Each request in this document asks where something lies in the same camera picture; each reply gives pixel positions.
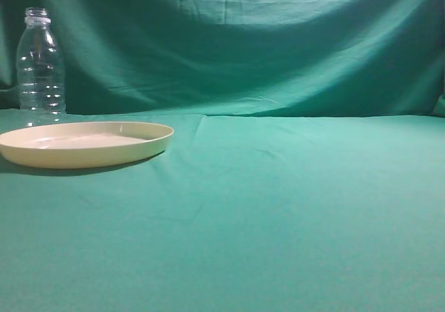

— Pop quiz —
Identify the green cloth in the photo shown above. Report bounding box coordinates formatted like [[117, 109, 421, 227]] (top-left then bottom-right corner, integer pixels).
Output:
[[1, 0, 444, 311]]

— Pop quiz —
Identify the cream plastic plate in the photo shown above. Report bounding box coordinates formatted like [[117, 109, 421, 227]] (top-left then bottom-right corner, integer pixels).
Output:
[[1, 122, 175, 169]]

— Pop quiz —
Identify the clear empty plastic bottle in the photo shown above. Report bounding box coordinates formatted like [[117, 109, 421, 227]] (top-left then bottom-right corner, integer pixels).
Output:
[[16, 7, 66, 127]]

